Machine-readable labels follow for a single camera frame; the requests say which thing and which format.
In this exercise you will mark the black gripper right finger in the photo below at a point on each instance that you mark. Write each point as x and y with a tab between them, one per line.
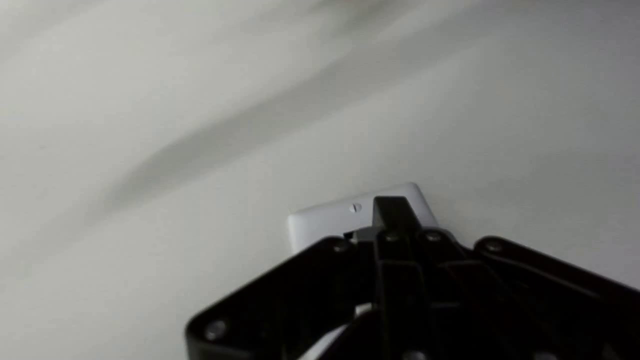
507	300

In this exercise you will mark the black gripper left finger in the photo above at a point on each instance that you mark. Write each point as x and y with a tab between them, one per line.
301	293

